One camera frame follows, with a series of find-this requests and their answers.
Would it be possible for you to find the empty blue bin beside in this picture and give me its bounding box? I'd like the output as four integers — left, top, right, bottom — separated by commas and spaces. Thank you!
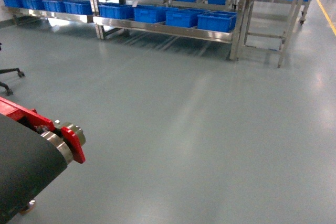
165, 8, 211, 28

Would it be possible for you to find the blue bin with red bags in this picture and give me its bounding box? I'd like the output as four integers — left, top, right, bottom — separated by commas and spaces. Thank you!
197, 11, 237, 33

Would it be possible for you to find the stainless steel flow rack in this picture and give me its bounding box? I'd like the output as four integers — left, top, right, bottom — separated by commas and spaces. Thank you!
83, 0, 255, 61

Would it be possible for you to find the steel conveyor roller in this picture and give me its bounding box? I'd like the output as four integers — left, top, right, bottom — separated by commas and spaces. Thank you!
41, 120, 86, 164

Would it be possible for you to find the small stainless steel table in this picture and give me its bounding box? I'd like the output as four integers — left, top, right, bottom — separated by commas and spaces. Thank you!
239, 0, 303, 68

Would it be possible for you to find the black conveyor belt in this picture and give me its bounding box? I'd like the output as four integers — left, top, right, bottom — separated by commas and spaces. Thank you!
1, 115, 67, 223

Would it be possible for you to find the black office chair base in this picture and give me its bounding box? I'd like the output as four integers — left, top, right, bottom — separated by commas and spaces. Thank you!
0, 42, 26, 97

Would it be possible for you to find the left conveyor foot pad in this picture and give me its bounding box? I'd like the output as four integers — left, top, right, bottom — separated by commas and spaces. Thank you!
19, 199, 36, 215

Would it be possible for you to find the red conveyor frame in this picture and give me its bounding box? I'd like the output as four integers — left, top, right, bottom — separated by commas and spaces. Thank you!
0, 97, 87, 164

